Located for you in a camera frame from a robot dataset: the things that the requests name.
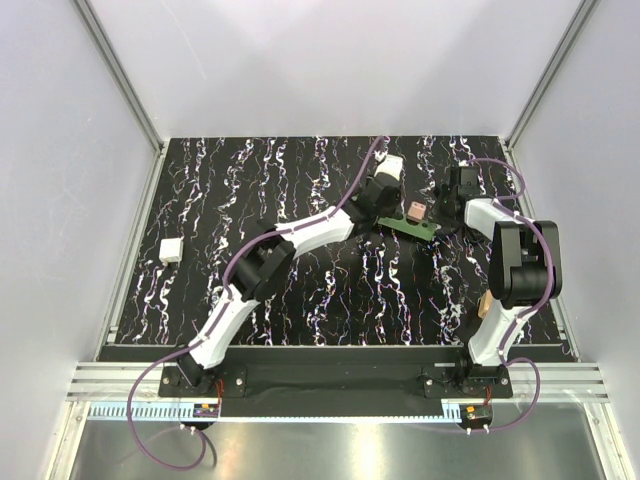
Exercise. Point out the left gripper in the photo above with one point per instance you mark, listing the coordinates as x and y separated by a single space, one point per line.
391 209

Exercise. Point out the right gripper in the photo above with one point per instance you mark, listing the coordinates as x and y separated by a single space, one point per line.
444 193

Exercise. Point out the pink charger plug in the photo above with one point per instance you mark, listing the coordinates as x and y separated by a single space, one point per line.
416 212

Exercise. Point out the green power strip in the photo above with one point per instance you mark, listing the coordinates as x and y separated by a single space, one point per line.
399 222

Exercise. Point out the white charger plug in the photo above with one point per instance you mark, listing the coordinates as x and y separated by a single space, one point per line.
171 251

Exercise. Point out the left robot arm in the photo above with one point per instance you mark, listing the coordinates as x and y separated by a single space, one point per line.
262 264

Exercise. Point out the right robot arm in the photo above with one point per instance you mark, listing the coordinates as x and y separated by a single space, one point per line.
524 272

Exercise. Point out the marble pattern mat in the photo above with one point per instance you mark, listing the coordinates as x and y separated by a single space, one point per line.
382 289

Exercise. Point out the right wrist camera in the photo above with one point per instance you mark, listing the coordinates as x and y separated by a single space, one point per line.
465 180

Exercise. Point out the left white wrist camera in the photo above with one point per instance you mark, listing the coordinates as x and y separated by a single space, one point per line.
390 165

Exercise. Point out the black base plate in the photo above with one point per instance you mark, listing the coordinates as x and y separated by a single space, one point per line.
424 370

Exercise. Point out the aluminium frame rail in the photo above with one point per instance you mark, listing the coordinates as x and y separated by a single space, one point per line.
342 393

